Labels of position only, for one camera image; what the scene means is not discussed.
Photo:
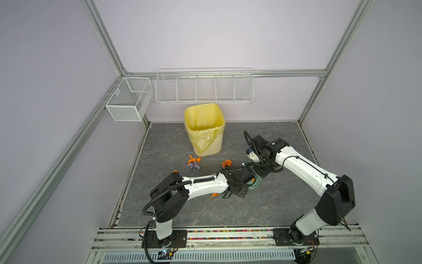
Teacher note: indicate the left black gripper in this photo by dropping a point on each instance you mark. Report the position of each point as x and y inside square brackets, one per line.
[243, 192]

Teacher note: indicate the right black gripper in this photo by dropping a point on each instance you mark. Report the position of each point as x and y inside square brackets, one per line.
[261, 173]

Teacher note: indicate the green plastic dustpan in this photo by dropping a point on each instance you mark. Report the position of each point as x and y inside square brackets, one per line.
[256, 183]

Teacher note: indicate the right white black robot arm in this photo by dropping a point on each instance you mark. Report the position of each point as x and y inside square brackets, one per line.
[337, 195]

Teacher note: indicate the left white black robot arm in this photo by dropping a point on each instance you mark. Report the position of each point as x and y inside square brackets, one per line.
[171, 194]

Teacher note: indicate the orange purple scraps near bin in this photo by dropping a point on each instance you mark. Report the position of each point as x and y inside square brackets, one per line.
[194, 163]

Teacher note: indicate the orange scrap centre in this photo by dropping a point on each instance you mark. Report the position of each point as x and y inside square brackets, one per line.
[227, 163]

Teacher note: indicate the yellow lined trash bin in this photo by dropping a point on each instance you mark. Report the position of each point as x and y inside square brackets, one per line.
[205, 125]

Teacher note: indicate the small white mesh basket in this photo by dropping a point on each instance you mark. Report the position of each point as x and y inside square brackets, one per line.
[130, 99]

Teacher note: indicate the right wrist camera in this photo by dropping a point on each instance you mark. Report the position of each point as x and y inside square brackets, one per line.
[252, 156]

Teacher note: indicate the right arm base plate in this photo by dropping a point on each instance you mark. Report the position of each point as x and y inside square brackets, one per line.
[292, 237]

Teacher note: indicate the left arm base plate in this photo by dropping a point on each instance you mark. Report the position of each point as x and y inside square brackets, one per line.
[165, 239]

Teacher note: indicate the long white wire shelf basket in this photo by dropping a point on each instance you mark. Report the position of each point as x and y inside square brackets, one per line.
[204, 85]

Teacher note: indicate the aluminium front rail frame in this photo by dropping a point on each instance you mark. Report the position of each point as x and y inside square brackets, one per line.
[229, 245]

